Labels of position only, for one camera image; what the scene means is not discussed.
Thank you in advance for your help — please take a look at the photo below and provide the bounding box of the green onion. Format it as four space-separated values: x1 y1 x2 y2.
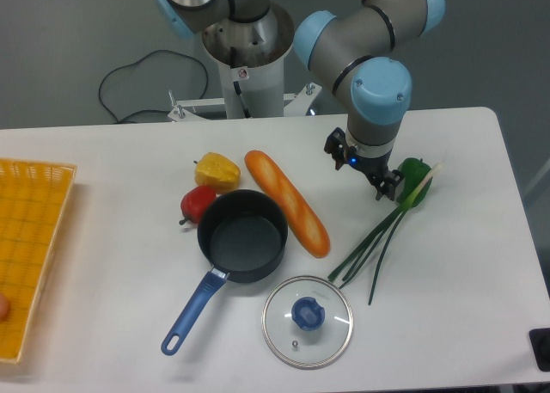
327 163 443 305

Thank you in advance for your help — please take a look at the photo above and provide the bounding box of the dark saucepan with blue handle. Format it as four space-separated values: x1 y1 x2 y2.
161 189 288 356

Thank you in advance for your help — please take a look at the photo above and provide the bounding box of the yellow bell pepper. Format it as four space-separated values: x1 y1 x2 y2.
194 152 241 194

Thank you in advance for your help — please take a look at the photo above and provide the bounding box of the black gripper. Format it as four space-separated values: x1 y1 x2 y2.
324 127 405 201

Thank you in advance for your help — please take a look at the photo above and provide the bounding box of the black object at table edge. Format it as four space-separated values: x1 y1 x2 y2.
529 328 550 372

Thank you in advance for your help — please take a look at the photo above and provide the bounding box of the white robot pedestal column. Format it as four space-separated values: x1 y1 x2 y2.
202 3 295 119

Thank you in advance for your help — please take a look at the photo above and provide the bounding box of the white metal base frame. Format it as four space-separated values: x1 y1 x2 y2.
167 82 323 122

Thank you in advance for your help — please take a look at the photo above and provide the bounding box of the glass lid with blue knob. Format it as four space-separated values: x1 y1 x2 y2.
261 275 354 370

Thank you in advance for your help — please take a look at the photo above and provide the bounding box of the orange baguette bread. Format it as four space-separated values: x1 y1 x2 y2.
245 150 331 258

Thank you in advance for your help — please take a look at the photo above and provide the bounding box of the yellow woven basket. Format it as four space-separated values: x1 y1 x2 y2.
1 158 77 364

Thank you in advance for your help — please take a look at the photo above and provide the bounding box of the red bell pepper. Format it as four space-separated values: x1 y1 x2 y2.
179 186 217 225

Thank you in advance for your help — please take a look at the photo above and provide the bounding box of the black cable on floor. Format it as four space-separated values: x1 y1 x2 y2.
98 49 210 125

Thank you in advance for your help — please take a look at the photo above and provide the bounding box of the green bell pepper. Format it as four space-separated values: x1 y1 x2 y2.
396 157 431 204

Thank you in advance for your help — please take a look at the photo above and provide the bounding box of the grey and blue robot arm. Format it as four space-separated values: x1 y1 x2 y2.
156 0 445 199

